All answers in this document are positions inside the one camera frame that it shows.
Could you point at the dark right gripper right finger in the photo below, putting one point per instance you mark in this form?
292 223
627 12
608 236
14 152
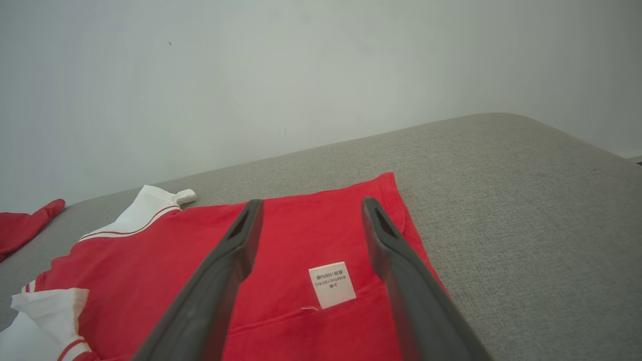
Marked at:
416 296

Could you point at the red shorts white side panel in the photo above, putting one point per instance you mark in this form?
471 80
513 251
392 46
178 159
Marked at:
22 225

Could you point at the red jersey number 23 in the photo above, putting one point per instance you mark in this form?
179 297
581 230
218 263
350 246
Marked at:
301 235

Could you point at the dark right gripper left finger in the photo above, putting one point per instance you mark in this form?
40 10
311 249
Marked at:
210 296

